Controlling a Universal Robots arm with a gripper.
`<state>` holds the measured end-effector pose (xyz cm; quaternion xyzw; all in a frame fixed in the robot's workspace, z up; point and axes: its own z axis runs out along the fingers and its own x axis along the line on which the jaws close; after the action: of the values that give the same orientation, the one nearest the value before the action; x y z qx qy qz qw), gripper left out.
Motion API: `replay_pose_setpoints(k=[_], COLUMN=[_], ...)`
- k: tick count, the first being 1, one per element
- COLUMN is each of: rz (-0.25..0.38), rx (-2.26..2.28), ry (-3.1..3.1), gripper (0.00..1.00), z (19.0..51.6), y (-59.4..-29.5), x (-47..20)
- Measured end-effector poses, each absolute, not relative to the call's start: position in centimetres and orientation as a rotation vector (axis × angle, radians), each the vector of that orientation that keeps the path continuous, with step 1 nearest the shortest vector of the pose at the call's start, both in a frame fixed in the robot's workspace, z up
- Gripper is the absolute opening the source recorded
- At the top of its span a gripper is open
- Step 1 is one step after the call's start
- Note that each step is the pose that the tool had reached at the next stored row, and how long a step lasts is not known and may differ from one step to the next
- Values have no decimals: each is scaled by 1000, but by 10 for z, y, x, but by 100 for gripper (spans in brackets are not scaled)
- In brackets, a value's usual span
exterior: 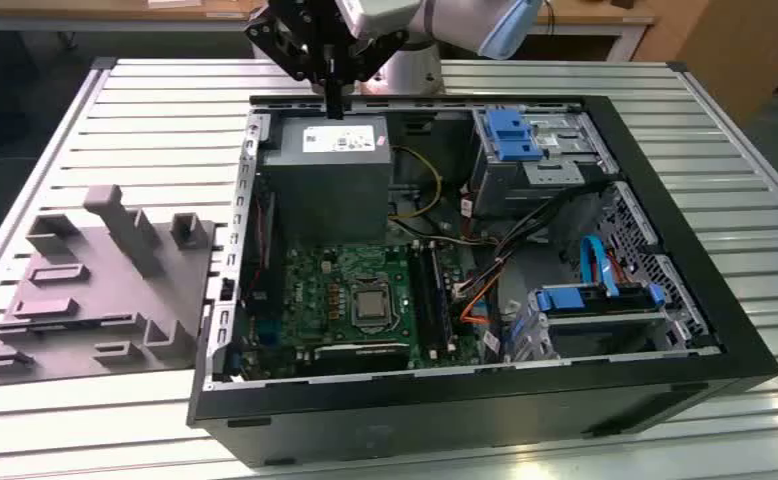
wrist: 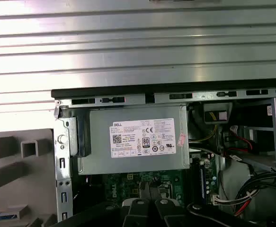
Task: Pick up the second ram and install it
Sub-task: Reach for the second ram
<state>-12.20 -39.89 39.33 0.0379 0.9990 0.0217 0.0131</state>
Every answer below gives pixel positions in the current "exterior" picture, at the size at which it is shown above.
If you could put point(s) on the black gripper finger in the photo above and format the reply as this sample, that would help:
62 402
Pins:
289 55
378 57

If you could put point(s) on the RAM stick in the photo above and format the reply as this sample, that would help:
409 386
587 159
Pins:
441 295
62 322

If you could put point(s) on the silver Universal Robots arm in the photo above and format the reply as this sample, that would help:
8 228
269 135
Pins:
415 65

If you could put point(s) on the wooden desk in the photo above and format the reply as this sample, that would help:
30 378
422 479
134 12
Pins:
128 10

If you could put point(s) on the blue optical drive latch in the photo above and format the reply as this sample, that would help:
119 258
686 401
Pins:
511 145

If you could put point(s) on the grey power supply unit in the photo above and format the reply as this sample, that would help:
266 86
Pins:
322 200

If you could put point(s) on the metal drive cage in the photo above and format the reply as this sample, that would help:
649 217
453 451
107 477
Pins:
549 175

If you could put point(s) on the green motherboard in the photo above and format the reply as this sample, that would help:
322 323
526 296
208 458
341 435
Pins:
315 260

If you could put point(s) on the silver CPU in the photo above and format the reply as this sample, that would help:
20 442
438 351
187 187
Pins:
371 304

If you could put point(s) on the wooden cabinet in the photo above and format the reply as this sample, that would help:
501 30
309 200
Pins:
729 50

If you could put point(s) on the grey parts rack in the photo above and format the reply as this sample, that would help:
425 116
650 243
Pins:
108 300

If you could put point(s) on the hard disk in blue carrier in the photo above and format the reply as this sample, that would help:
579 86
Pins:
565 300

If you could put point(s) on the black graphics card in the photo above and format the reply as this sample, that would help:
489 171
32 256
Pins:
362 350

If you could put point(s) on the black open PC case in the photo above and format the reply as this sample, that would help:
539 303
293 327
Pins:
429 420

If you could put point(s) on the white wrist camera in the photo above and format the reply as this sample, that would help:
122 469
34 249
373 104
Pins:
378 17

